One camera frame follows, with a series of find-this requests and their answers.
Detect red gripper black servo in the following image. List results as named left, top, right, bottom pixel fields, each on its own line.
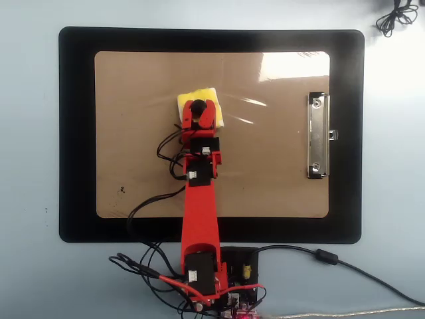
left=181, top=99, right=218, bottom=140

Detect yellow sponge with black knob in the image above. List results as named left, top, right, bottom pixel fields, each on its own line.
left=176, top=86, right=225, bottom=129

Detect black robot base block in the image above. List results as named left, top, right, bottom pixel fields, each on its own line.
left=220, top=246, right=260, bottom=312

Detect controller board with red LED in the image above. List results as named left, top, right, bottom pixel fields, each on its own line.
left=228, top=293, right=264, bottom=319

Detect brown clipboard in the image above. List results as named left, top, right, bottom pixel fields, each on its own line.
left=94, top=50, right=331, bottom=219

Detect silver metal clipboard clip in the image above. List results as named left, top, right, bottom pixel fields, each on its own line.
left=305, top=91, right=340, bottom=180

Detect black rectangular mat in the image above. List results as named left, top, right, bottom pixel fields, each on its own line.
left=58, top=26, right=366, bottom=245

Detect black servo wire bundle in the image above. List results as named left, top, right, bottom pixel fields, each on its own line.
left=108, top=124, right=268, bottom=317

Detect red sleeved wire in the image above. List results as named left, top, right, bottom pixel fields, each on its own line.
left=158, top=273, right=267, bottom=302

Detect black power cable with ferrite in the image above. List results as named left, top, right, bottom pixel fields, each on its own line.
left=241, top=245, right=425, bottom=307

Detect tangled black cord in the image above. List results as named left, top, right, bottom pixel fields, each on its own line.
left=375, top=0, right=420, bottom=38

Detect silver braided USB cable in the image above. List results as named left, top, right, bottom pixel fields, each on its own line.
left=261, top=306, right=425, bottom=319

